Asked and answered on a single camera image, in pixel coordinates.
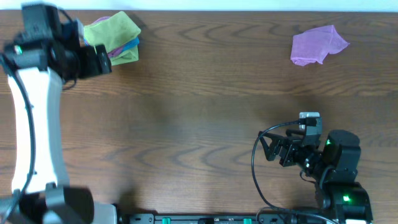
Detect right black camera cable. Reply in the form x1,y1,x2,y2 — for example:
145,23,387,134
250,119,340,224

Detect folded green cloth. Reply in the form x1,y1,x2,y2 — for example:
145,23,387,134
110,46,139,66

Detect folded purple cloth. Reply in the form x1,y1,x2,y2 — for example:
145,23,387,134
83,15,131,58

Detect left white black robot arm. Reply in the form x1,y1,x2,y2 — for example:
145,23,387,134
1,3,118,223

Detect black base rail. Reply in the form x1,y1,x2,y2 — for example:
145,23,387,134
93,202,343,224

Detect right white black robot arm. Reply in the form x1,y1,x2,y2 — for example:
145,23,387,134
255,127,373,223

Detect folded blue cloth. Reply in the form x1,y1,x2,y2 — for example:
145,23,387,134
83,36,140,55

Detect light green microfiber cloth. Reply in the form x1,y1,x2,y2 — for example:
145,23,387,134
84,11,141,54

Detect crumpled purple cloth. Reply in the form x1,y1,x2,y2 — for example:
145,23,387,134
290,25,349,67

